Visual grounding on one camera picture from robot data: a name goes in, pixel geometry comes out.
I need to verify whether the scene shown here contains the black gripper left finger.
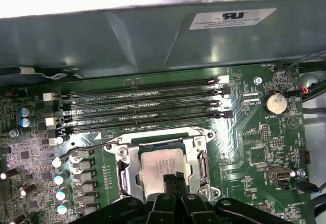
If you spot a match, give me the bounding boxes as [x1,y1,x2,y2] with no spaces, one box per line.
[84,174,176,224]

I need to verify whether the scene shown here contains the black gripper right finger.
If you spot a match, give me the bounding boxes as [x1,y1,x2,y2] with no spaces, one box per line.
[175,173,286,224]

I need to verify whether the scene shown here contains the silver CPU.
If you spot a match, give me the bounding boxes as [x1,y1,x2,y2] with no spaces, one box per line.
[138,143,194,197]

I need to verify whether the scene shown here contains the thin metal locking lever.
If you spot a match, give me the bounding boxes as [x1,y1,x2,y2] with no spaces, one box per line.
[60,138,122,161]

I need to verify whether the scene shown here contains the CPU socket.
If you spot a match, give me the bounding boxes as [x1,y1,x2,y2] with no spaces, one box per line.
[111,126,216,202]

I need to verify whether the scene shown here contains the green motherboard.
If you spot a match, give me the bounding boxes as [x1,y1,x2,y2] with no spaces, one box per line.
[0,63,314,224]

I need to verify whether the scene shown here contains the RAM slot black latches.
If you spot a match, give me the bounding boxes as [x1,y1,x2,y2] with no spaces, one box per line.
[46,109,233,140]

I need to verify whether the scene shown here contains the internal USB port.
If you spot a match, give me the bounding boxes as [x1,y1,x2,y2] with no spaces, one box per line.
[266,167,292,184]

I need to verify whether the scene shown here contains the RAM slot white latches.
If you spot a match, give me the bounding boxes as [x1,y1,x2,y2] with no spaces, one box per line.
[45,99,225,131]
[42,75,230,103]

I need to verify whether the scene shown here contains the round coin battery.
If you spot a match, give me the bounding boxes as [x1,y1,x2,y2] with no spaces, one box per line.
[263,91,288,116]

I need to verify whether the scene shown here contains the black PC case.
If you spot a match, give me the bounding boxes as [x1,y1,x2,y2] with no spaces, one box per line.
[0,0,326,224]

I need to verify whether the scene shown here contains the white certification label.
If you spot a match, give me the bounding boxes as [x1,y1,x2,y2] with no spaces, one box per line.
[188,7,278,31]

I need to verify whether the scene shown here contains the black and blue wire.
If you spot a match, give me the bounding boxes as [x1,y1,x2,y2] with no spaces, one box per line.
[296,182,320,195]

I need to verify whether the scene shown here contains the thick black cable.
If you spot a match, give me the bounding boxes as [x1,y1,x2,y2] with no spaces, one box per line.
[302,105,326,117]

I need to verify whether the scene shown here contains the red and blue fan wire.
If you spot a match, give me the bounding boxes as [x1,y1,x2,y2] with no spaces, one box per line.
[286,80,326,98]

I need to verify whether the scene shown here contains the black cable with white tag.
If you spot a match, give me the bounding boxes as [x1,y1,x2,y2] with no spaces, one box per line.
[0,66,68,80]

